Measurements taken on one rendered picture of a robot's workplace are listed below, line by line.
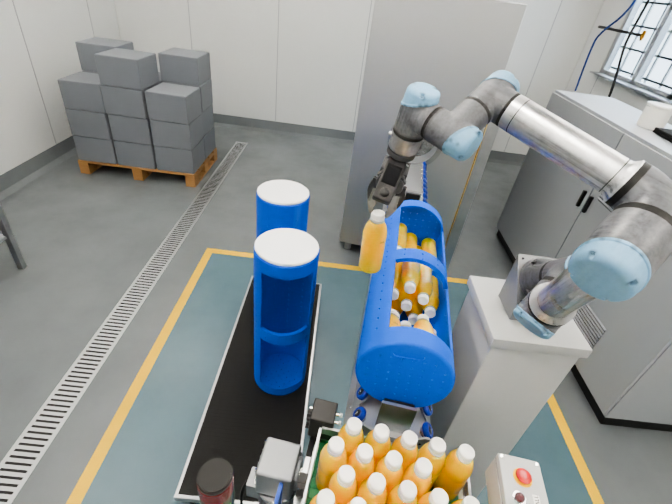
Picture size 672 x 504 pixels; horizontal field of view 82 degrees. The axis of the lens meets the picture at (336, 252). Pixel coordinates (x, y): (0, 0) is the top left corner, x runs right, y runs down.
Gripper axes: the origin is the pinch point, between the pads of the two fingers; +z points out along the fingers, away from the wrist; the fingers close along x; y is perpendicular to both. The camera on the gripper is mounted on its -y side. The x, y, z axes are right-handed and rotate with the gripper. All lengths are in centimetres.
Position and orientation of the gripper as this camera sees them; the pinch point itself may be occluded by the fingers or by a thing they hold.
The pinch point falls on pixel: (378, 213)
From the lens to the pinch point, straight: 109.1
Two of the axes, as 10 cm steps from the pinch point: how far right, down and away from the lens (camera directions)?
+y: 2.8, -6.9, 6.7
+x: -9.4, -3.3, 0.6
